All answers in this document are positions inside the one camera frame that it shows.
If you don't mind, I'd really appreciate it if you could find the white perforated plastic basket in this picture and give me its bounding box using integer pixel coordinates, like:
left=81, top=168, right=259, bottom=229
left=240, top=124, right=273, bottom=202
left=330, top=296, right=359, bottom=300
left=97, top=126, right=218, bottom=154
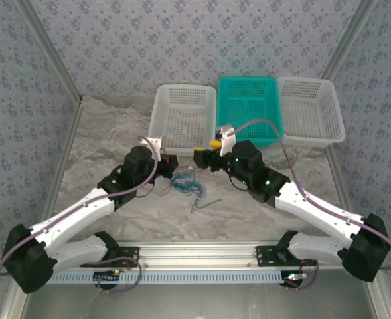
left=147, top=84, right=218, bottom=158
left=276, top=76, right=347, bottom=147

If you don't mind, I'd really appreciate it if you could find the white slotted cable duct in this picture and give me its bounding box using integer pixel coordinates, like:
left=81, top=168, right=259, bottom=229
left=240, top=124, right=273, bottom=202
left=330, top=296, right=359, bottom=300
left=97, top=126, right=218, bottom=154
left=47, top=270, right=302, bottom=286

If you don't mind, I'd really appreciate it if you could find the aluminium frame post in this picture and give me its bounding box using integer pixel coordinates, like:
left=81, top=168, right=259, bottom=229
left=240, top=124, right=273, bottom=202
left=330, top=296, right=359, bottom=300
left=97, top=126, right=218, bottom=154
left=15, top=0, right=84, bottom=102
left=321, top=0, right=378, bottom=82

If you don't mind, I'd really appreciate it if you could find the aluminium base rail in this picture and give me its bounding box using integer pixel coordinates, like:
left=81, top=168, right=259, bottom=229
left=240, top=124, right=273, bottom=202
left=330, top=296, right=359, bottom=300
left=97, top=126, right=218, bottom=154
left=78, top=241, right=319, bottom=270

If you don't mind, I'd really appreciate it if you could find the teal perforated plastic basket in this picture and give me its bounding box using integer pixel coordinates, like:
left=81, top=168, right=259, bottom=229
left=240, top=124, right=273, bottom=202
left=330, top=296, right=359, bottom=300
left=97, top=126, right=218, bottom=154
left=214, top=76, right=285, bottom=150

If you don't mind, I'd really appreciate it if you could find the aluminium side frame rail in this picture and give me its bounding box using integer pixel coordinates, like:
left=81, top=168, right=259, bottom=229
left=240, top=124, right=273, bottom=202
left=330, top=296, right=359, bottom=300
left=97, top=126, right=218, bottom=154
left=324, top=144, right=391, bottom=319
left=0, top=96, right=85, bottom=319

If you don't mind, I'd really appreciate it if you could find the small circuit board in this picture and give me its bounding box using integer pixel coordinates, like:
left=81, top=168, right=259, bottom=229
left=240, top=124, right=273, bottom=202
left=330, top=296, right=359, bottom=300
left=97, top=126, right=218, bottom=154
left=94, top=270, right=121, bottom=285
left=283, top=272, right=307, bottom=287

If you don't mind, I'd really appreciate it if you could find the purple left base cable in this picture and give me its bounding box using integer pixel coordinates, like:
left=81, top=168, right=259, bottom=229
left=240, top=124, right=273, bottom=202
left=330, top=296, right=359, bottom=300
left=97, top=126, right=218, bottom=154
left=97, top=255, right=143, bottom=295

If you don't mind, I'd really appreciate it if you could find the thin blue cable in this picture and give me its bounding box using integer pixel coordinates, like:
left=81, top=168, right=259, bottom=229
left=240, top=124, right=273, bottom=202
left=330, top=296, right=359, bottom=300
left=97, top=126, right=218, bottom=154
left=170, top=171, right=208, bottom=214

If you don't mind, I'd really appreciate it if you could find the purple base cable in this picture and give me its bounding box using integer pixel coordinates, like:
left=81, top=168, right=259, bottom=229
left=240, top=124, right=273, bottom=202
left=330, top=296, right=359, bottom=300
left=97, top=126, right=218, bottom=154
left=284, top=261, right=321, bottom=292
left=97, top=255, right=143, bottom=295

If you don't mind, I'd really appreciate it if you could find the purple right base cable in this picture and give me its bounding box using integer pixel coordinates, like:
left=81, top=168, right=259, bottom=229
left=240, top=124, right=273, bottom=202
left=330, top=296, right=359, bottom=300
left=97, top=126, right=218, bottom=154
left=284, top=261, right=321, bottom=292

